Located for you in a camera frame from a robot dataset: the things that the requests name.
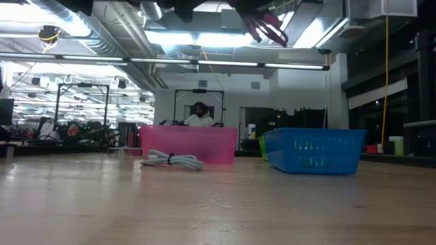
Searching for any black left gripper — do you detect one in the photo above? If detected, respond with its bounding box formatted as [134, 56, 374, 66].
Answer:
[129, 0, 239, 22]

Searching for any grey cable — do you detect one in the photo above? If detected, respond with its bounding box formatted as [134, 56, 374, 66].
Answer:
[140, 148, 205, 172]

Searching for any pink plastic bin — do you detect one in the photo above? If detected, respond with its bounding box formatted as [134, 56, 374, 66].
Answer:
[140, 125, 239, 165]

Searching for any long LED light bar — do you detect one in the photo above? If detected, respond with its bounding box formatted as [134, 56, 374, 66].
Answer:
[0, 52, 330, 71]

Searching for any person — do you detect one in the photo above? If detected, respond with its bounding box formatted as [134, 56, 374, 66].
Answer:
[183, 101, 215, 127]

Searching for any black computer monitor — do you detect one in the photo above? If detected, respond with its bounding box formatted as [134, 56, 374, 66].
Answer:
[240, 106, 279, 150]

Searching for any green slotted plastic basket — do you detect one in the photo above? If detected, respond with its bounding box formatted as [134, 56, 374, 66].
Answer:
[257, 135, 270, 162]

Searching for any black slotted rack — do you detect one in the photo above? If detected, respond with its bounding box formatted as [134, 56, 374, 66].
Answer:
[277, 107, 328, 129]

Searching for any blue slotted plastic basket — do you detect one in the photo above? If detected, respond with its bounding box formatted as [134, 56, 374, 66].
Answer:
[262, 127, 368, 176]

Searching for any dark monitor screen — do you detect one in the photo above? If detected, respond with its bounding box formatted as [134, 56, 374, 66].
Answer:
[0, 98, 15, 126]

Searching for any green white container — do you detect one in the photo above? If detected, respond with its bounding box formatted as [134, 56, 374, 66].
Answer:
[388, 135, 405, 157]

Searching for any grey horizontal bar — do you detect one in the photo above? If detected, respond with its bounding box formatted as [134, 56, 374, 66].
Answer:
[403, 119, 436, 129]

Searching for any silver ventilation duct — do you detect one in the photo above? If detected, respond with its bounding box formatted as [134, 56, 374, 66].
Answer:
[138, 0, 165, 21]

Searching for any black rig frame with camera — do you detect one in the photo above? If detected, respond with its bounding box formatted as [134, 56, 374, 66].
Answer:
[53, 82, 110, 132]
[173, 88, 225, 129]

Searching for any black ceiling cable reel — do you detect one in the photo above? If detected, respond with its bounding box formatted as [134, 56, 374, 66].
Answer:
[37, 24, 63, 46]

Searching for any yellow hanging cable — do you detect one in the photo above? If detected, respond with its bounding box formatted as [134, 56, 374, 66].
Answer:
[380, 15, 390, 146]

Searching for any black vertical post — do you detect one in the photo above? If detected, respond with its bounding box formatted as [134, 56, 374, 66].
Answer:
[414, 30, 436, 157]

